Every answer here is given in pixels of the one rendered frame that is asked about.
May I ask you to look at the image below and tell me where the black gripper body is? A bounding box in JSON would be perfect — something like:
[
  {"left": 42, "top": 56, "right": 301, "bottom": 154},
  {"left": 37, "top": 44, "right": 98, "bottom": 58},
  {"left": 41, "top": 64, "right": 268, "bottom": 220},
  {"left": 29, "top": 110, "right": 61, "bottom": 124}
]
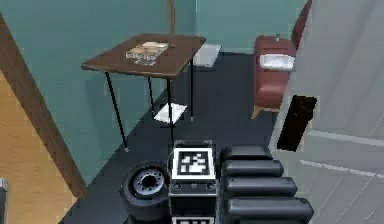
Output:
[{"left": 121, "top": 160, "right": 172, "bottom": 224}]

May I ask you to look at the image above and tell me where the brown table with black legs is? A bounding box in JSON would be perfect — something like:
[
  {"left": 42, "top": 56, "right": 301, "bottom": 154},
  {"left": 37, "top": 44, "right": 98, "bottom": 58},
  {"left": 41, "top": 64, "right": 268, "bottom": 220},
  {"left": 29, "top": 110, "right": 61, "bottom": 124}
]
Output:
[{"left": 80, "top": 33, "right": 207, "bottom": 153}]

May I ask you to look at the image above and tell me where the beige flat book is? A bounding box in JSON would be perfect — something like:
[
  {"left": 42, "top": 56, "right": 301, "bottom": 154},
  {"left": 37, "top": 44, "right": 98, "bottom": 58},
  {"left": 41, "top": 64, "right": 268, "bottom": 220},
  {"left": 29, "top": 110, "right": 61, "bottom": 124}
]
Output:
[{"left": 124, "top": 41, "right": 171, "bottom": 66}]

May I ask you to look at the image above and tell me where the red armchair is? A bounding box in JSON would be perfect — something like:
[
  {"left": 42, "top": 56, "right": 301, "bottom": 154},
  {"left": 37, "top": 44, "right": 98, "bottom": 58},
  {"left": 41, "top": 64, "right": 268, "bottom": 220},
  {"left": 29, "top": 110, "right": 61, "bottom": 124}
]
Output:
[{"left": 251, "top": 0, "right": 313, "bottom": 120}]

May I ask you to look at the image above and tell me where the brown wooden pole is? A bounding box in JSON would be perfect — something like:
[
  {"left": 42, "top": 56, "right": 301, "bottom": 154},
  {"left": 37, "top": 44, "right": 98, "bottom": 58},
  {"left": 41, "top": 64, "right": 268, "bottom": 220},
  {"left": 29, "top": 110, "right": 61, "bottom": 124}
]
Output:
[{"left": 167, "top": 0, "right": 177, "bottom": 36}]

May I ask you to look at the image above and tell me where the grey room door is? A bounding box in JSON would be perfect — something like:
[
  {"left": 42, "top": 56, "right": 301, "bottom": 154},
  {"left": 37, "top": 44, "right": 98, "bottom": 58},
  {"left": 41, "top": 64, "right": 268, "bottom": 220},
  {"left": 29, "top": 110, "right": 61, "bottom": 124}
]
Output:
[{"left": 268, "top": 0, "right": 384, "bottom": 224}]

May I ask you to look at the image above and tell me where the brown wooden door frame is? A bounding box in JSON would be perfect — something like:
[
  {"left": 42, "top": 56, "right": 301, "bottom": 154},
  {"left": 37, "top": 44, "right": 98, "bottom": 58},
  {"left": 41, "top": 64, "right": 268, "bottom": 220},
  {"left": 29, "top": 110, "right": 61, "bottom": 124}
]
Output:
[{"left": 0, "top": 13, "right": 89, "bottom": 200}]

